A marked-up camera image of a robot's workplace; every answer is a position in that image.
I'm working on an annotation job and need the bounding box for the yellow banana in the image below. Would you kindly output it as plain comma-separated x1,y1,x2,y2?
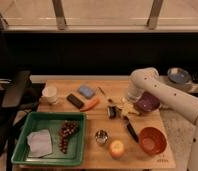
121,98,140,115

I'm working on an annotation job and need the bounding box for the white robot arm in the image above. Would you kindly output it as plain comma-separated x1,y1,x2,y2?
126,67,198,171

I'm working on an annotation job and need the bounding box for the purple bowl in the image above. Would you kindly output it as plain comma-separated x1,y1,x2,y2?
135,92,160,113

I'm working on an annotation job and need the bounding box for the orange red bowl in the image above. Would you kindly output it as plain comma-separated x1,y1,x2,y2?
139,127,167,156

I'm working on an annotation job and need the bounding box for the thin dark pen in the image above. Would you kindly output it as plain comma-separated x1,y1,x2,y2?
98,87,113,102

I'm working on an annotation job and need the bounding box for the black silver cylinder can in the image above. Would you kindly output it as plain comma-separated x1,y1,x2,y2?
107,106,117,119

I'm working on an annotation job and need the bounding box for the orange carrot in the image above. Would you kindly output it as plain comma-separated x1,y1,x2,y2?
80,98,100,112

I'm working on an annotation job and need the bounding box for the grey blue plate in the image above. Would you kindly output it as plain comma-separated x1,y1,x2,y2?
167,67,190,84

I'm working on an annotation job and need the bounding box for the blue sponge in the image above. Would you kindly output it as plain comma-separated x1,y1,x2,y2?
78,85,95,99

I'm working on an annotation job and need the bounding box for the small metal cup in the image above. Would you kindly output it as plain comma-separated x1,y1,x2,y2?
95,130,108,146

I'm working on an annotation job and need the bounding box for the black rectangular block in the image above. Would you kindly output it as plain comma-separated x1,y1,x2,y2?
66,94,84,109

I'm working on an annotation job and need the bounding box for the yellow red apple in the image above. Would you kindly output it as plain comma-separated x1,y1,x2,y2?
108,140,125,159

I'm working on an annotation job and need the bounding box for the purple grape bunch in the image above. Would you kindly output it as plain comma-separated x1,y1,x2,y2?
59,120,79,154

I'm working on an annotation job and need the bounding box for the white paper cup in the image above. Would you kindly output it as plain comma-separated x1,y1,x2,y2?
42,86,58,104

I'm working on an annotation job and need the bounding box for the green plastic tray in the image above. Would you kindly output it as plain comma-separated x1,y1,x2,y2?
10,111,88,167

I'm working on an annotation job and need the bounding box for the white folded cloth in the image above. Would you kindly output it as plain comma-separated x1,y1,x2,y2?
27,129,52,158

